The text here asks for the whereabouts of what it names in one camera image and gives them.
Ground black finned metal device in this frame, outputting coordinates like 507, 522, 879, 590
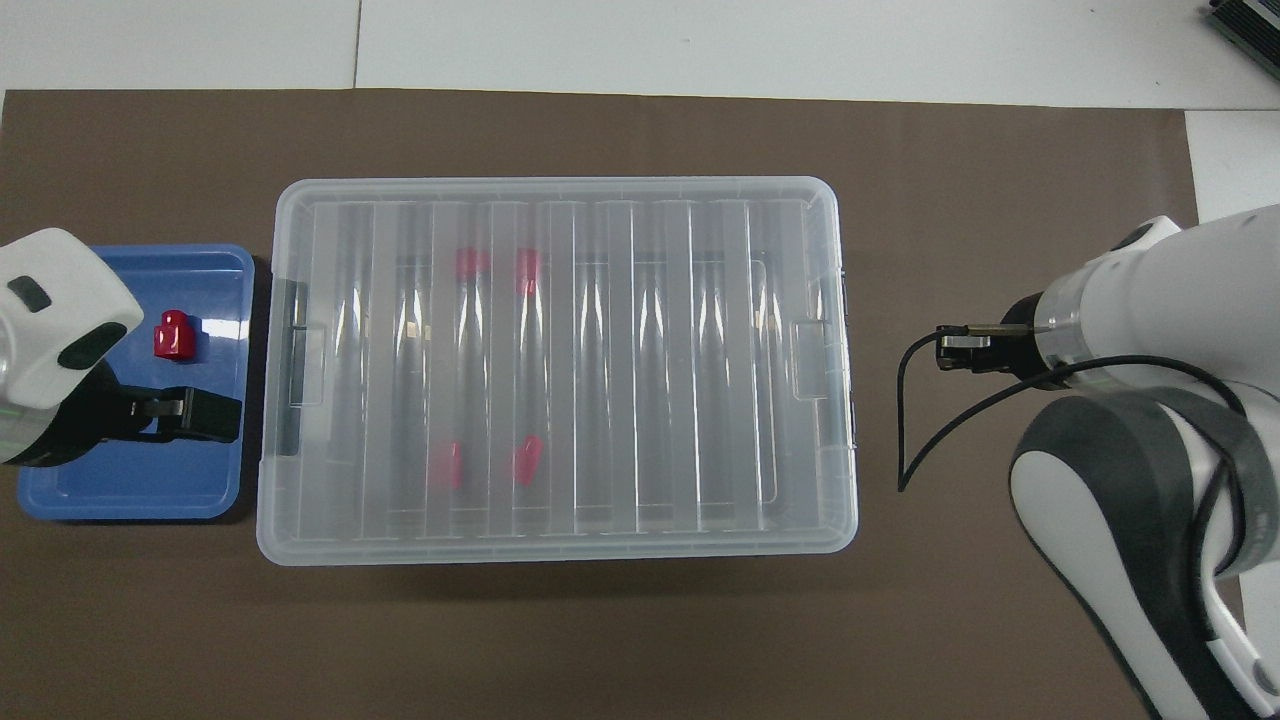
1205, 0, 1280, 59

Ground black box latch handle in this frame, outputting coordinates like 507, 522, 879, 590
275, 280, 309, 457
840, 272, 861, 449

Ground brown table mat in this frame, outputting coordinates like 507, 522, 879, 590
0, 88, 1259, 720

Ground blue plastic tray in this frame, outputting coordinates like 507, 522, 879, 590
17, 244, 256, 522

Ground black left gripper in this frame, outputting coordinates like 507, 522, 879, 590
55, 360, 243, 466

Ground clear ribbed plastic lid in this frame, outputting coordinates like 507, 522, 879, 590
256, 176, 861, 568

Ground clear plastic storage box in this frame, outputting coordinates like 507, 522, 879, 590
258, 180, 859, 566

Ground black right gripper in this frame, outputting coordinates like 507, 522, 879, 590
937, 293, 1046, 386

